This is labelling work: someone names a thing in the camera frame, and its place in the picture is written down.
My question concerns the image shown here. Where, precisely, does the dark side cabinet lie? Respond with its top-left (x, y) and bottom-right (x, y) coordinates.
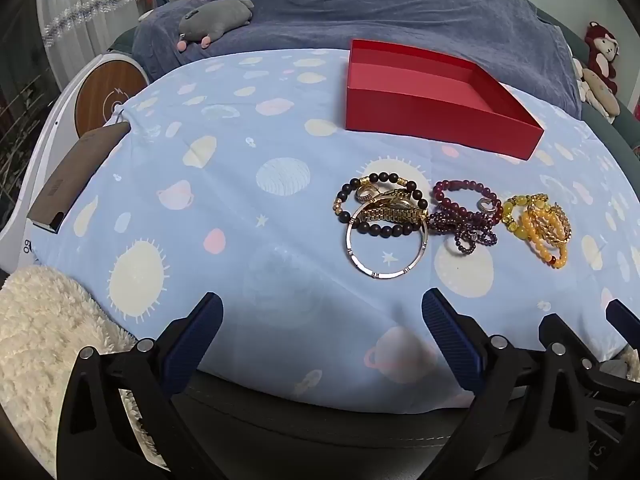
top-left (0, 20), bottom-right (66, 221)

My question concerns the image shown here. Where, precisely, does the blue blanket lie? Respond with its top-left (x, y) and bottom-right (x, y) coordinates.
top-left (132, 0), bottom-right (585, 116)

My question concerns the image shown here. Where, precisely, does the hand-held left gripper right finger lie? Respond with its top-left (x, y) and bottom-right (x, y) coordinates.
top-left (421, 288), bottom-right (588, 480)

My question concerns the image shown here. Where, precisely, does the grey leather chair seat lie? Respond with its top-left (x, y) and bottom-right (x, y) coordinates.
top-left (170, 370), bottom-right (481, 480)

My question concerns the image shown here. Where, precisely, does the red cardboard box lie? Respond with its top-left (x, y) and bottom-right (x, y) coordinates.
top-left (344, 38), bottom-right (545, 162)

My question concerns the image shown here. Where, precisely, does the dark red bead bracelet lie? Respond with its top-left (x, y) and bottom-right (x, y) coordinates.
top-left (431, 179), bottom-right (502, 226)

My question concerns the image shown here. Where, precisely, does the mushroom plush toy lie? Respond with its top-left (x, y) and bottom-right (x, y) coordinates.
top-left (572, 57), bottom-right (621, 123)

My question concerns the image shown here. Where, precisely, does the silver tinsel garland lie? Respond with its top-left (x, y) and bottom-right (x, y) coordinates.
top-left (42, 0), bottom-right (176, 48)

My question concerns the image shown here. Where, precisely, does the small purple bead bracelet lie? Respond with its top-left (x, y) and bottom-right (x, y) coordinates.
top-left (429, 210), bottom-right (498, 257)

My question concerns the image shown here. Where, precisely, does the black bead bracelet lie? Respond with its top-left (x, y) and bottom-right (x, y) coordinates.
top-left (334, 172), bottom-right (428, 238)

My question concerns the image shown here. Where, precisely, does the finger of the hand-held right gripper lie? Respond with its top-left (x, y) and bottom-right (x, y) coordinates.
top-left (537, 313), bottom-right (598, 367)
top-left (605, 299), bottom-right (640, 350)

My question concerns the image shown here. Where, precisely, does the orange bead bracelet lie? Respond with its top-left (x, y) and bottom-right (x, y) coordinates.
top-left (517, 210), bottom-right (571, 270)

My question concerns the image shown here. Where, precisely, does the yellow bead bracelet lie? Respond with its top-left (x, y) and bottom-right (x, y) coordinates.
top-left (501, 194), bottom-right (551, 238)

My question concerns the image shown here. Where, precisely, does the cream fluffy blanket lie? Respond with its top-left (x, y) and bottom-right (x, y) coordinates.
top-left (0, 265), bottom-right (166, 476)

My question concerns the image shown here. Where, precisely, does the light blue printed tablecloth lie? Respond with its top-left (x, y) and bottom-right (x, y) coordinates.
top-left (30, 49), bottom-right (636, 413)

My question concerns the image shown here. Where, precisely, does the white device with wooden disc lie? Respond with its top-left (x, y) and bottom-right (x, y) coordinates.
top-left (0, 52), bottom-right (151, 273)

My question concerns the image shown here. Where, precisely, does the brown flat box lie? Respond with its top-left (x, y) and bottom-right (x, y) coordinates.
top-left (26, 121), bottom-right (132, 234)

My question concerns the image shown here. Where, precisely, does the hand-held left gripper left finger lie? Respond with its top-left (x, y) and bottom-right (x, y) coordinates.
top-left (56, 291), bottom-right (224, 480)

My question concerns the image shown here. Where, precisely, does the silver bangle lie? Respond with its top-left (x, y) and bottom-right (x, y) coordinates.
top-left (345, 200), bottom-right (430, 279)

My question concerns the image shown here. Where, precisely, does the gold chain bracelet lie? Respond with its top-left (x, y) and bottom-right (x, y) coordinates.
top-left (527, 202), bottom-right (572, 248)

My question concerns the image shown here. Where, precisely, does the dark green sofa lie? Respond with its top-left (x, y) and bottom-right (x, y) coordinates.
top-left (537, 5), bottom-right (640, 161)

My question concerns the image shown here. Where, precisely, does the gold link bracelet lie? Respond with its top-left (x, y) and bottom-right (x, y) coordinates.
top-left (356, 190), bottom-right (428, 223)

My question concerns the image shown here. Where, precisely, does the grey plush toy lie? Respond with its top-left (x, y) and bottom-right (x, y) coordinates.
top-left (176, 0), bottom-right (255, 52)

